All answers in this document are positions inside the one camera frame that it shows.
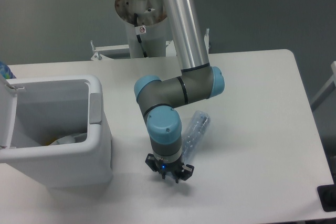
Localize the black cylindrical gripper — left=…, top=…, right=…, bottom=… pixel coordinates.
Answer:
left=145, top=153, right=194, bottom=184

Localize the clear plastic water bottle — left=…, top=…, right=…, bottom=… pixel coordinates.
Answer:
left=182, top=110, right=211, bottom=164

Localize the white paper wrapper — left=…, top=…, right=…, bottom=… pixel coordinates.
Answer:
left=50, top=133, right=87, bottom=146

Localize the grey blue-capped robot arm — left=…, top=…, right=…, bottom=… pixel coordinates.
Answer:
left=115, top=0, right=225, bottom=182

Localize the white open trash can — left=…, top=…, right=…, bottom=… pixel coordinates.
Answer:
left=1, top=75, right=112, bottom=188

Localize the blue patterned object left edge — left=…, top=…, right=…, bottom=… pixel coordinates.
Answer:
left=0, top=61, right=16, bottom=79

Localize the black cable on pedestal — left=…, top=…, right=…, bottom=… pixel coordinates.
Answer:
left=133, top=13, right=149, bottom=58

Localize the white metal frame bracket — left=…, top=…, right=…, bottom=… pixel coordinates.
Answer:
left=90, top=28, right=211, bottom=61

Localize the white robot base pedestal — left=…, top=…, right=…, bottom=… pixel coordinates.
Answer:
left=115, top=0, right=169, bottom=58

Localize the black table clamp mount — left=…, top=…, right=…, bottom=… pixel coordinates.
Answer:
left=317, top=184, right=335, bottom=212

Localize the white frame leg right edge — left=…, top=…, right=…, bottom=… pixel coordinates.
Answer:
left=310, top=61, right=335, bottom=111

